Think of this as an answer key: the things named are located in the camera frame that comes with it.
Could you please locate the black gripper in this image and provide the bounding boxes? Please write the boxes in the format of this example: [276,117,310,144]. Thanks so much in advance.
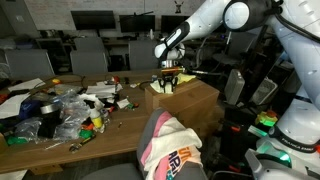
[157,73,180,95]

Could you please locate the light green cloth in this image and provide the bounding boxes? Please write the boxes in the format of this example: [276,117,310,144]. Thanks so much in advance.
[149,78,175,95]

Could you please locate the pink cloth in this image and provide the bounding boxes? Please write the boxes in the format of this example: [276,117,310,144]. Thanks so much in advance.
[139,111,173,180]

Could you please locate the cream white cloth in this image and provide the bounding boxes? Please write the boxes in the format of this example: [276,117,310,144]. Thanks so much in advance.
[143,116,204,180]

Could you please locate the large cardboard box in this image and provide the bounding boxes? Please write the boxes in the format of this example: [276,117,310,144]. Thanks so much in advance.
[144,78,221,136]

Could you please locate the grey office chair holding clothes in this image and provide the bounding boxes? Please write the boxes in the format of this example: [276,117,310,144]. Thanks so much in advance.
[81,107,209,180]

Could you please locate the green red small toy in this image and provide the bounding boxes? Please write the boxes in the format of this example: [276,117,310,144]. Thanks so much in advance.
[125,102,140,111]

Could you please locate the small white card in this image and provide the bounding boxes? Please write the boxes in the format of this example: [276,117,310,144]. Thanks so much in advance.
[116,97,131,110]

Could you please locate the white tower heater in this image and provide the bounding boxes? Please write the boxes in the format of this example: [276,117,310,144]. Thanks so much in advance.
[223,68,246,107]

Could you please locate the stack of white papers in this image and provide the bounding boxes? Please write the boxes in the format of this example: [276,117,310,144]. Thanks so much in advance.
[85,81,118,98]

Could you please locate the crumpled white paper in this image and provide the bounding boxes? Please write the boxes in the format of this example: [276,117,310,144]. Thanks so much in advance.
[78,93,105,110]

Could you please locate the robot logo poster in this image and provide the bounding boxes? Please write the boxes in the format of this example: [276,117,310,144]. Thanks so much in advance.
[173,0,185,15]

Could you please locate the white bottle yellow label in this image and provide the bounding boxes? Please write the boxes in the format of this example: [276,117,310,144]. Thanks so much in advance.
[89,107,105,133]

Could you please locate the small orange item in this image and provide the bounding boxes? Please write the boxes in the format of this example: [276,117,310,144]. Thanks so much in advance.
[82,122,95,131]

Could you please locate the small green item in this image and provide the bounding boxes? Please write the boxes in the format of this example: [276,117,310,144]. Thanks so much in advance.
[78,129,95,140]

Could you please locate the white mesh basket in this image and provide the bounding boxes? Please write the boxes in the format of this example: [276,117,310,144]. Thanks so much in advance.
[249,76,279,106]

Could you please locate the wide black computer monitor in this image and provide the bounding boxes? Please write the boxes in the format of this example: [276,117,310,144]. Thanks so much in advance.
[70,10,117,32]

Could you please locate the pile of cluttered items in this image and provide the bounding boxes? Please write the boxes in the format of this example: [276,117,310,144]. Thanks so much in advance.
[14,89,92,142]

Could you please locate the green orange toy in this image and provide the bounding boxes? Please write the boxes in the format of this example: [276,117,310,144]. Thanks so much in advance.
[254,110,280,128]

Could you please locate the yellow black adjustable wrench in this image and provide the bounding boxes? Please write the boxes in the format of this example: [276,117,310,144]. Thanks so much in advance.
[68,133,97,153]

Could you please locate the whiteboard with writing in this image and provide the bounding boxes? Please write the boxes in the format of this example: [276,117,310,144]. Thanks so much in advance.
[23,0,208,32]

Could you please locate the silver tape roll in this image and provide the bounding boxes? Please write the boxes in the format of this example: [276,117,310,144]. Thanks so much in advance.
[39,102,62,116]

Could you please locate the black item in bag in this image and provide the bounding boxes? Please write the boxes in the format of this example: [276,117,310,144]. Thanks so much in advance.
[37,114,63,139]

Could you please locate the blue bag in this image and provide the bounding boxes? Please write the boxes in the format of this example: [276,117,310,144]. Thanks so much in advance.
[18,99,42,120]

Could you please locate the white paper sheet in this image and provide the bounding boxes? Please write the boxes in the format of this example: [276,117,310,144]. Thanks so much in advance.
[7,77,47,93]
[0,92,32,120]

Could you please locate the green plastic item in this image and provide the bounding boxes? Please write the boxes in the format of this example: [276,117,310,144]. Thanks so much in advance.
[5,134,30,147]

